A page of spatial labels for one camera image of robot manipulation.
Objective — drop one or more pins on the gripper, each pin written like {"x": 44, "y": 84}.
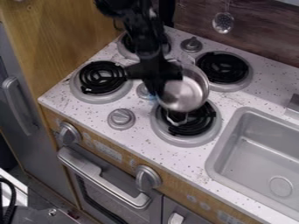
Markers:
{"x": 153, "y": 68}

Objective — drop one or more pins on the toy stove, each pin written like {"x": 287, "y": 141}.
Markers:
{"x": 102, "y": 78}

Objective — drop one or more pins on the silver strainer spoon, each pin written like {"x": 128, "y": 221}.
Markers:
{"x": 223, "y": 22}

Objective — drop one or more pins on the grey toy fridge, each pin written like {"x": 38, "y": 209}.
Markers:
{"x": 23, "y": 116}

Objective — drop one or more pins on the silver pan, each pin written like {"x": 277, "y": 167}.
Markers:
{"x": 185, "y": 93}

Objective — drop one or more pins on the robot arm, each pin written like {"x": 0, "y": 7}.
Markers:
{"x": 138, "y": 26}

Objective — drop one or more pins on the toy sink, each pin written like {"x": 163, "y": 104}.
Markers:
{"x": 259, "y": 163}

